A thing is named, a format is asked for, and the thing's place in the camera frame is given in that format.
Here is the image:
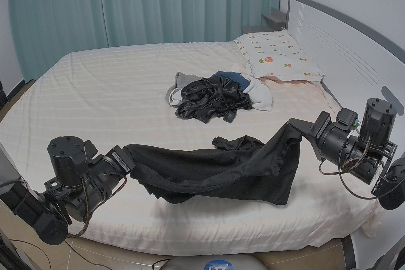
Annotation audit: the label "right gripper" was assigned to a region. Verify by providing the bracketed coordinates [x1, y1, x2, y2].
[289, 111, 365, 169]

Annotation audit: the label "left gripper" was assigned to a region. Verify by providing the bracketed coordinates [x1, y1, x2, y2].
[77, 145, 136, 215]

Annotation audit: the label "black trousers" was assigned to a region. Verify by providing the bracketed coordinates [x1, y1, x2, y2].
[122, 123, 306, 207]

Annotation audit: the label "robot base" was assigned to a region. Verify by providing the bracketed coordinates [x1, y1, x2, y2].
[152, 254, 269, 270]

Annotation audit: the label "pile of clothes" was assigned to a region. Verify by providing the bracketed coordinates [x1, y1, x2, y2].
[165, 70, 273, 124]

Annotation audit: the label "bed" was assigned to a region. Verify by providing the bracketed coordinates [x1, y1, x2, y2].
[0, 0, 405, 263]

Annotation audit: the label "white printed pillow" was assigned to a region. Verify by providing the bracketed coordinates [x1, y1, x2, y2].
[234, 28, 326, 82]

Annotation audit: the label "grey bedside table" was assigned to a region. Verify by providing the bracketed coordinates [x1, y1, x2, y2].
[243, 8, 288, 35]

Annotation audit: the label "dark grey chest of drawers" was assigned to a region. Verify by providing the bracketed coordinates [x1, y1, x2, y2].
[0, 81, 9, 110]

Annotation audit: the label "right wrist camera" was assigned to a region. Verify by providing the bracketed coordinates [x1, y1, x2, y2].
[335, 107, 359, 133]

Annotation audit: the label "black cable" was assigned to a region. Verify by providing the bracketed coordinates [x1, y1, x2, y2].
[339, 164, 380, 200]
[67, 176, 128, 238]

